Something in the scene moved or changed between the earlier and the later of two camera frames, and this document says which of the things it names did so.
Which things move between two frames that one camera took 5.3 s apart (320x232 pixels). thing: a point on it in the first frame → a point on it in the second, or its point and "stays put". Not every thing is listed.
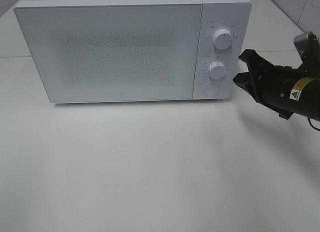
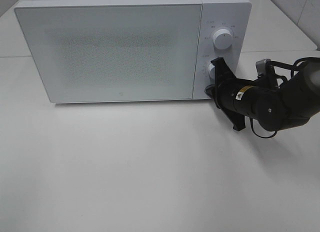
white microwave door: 114,53 stays put
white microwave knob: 222,39 stays put
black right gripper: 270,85 → 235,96
